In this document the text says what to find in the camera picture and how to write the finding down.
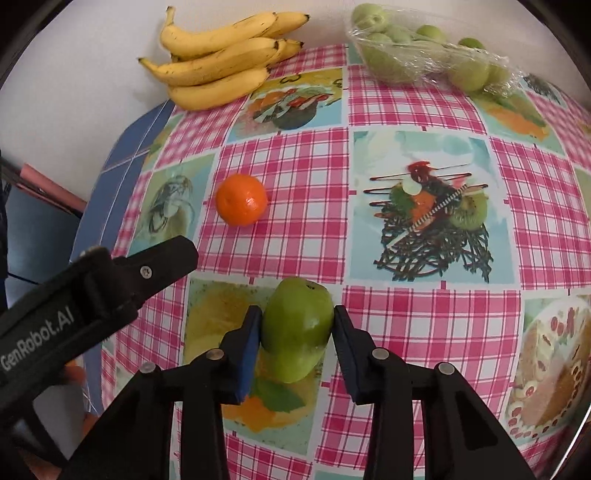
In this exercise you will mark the yellow banana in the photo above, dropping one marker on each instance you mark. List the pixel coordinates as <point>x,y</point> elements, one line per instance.
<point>290,48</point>
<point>212,67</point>
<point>212,39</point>
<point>217,92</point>
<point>288,23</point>

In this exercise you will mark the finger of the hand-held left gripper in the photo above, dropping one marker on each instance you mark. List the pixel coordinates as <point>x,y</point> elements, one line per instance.
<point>161,265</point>

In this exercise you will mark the pink chair edge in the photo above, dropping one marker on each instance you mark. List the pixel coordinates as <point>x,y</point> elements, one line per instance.
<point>51,184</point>

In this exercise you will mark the plastic-wrapped tray of green apples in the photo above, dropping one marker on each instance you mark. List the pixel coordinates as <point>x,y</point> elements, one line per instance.
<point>415,55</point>

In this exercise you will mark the oval green mango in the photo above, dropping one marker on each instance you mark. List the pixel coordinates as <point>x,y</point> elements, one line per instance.
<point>298,323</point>

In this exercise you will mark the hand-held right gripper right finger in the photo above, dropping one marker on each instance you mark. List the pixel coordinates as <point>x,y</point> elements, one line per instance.
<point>348,355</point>

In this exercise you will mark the blue grid cloth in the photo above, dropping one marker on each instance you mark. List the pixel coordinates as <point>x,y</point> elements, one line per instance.
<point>120,170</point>

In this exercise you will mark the small orange tangerine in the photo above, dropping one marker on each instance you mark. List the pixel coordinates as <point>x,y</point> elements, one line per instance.
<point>241,199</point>

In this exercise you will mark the pink checked picture tablecloth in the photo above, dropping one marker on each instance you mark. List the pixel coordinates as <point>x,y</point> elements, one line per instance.
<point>286,152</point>

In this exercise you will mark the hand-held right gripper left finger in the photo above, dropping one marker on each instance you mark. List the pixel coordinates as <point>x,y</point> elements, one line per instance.
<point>248,355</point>

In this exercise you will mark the dark blue chair seat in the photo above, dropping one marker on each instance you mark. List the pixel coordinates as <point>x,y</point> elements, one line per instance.
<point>37,240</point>

